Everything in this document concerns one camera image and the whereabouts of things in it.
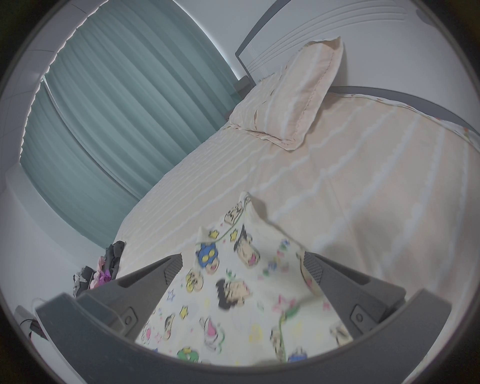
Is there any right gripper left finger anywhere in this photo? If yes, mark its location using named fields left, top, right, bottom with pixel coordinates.
left=75, top=253, right=184, bottom=340

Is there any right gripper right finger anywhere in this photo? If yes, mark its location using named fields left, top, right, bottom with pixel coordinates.
left=303, top=251, right=406, bottom=338

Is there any white printed pyjama top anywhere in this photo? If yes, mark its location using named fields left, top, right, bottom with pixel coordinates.
left=135, top=191, right=355, bottom=366

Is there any bed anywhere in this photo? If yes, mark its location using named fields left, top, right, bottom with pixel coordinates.
left=112, top=0, right=480, bottom=304

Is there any dark grey garment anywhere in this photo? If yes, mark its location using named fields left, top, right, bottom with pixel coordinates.
left=104, top=241, right=126, bottom=280

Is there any black chest of drawers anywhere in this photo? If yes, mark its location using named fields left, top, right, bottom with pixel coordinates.
left=73, top=265, right=96, bottom=297

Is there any blue-green curtain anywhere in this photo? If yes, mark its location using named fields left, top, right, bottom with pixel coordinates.
left=44, top=0, right=242, bottom=199
left=19, top=84, right=139, bottom=248

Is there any cream striped pillow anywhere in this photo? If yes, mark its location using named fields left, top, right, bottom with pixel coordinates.
left=229, top=36, right=345, bottom=151

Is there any grey bedside table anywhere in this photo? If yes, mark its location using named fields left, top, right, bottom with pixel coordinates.
left=234, top=75, right=256, bottom=104

